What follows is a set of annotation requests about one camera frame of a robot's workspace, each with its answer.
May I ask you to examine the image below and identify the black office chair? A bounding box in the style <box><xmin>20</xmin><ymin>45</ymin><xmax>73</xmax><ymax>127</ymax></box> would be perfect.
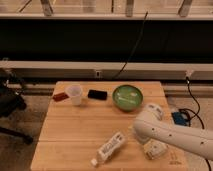
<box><xmin>0</xmin><ymin>69</ymin><xmax>33</xmax><ymax>144</ymax></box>

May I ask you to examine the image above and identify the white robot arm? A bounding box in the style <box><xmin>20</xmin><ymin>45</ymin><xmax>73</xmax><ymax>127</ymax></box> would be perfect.
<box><xmin>133</xmin><ymin>103</ymin><xmax>213</xmax><ymax>161</ymax></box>

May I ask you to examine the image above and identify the black hanging cable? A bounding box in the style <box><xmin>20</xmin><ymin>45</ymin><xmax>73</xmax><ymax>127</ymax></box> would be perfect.
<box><xmin>112</xmin><ymin>11</ymin><xmax>149</xmax><ymax>80</ymax></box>

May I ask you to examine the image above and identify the blue power adapter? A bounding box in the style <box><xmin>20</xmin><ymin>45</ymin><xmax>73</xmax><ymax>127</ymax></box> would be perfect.
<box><xmin>172</xmin><ymin>112</ymin><xmax>187</xmax><ymax>126</ymax></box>

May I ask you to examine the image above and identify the white wall outlet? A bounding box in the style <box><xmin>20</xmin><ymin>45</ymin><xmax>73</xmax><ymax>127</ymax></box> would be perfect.
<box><xmin>95</xmin><ymin>70</ymin><xmax>101</xmax><ymax>78</ymax></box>

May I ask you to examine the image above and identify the black rectangular box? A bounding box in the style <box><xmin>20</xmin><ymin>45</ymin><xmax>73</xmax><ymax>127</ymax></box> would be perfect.
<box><xmin>88</xmin><ymin>90</ymin><xmax>107</xmax><ymax>100</ymax></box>

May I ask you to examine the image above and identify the translucent plastic cup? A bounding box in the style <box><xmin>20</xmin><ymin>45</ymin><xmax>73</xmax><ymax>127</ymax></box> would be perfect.
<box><xmin>65</xmin><ymin>85</ymin><xmax>83</xmax><ymax>106</ymax></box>

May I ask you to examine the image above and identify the green ceramic bowl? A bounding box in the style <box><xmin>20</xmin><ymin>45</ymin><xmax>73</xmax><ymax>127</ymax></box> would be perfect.
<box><xmin>112</xmin><ymin>84</ymin><xmax>143</xmax><ymax>112</ymax></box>

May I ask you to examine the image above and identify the white square packet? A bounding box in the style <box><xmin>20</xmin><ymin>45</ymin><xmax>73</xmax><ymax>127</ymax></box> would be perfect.
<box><xmin>143</xmin><ymin>139</ymin><xmax>168</xmax><ymax>160</ymax></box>

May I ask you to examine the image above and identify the small brown block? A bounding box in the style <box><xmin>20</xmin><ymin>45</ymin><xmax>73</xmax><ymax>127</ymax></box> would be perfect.
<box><xmin>53</xmin><ymin>92</ymin><xmax>68</xmax><ymax>102</ymax></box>

